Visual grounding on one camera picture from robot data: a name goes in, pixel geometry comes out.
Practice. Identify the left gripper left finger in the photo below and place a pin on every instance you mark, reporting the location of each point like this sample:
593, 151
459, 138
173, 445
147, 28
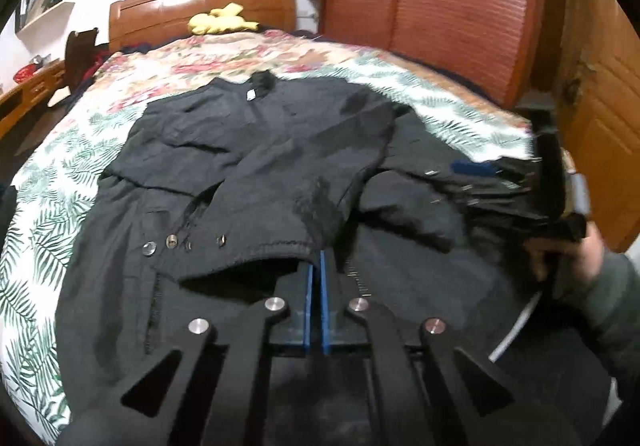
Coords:
208, 385

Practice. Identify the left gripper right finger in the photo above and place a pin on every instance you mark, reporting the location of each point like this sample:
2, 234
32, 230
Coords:
430, 387

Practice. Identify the black jacket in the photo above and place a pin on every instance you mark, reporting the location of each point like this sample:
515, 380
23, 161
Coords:
219, 192

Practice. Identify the person's right hand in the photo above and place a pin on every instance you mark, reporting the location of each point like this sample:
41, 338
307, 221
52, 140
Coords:
586, 256

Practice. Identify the floral and fern bedspread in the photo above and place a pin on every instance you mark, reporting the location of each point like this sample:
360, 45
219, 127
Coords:
58, 183

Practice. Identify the wooden headboard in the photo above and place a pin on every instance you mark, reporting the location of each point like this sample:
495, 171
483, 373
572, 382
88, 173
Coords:
155, 22

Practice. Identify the long wooden desk cabinet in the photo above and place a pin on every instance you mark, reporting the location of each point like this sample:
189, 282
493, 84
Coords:
22, 99

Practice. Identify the red basket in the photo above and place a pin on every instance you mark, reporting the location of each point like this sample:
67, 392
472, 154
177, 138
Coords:
25, 73

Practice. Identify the yellow plush toy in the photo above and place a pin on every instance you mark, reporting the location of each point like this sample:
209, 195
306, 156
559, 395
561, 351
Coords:
220, 20

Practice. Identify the dark wooden chair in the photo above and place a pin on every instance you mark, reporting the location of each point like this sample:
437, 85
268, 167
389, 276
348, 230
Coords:
79, 56

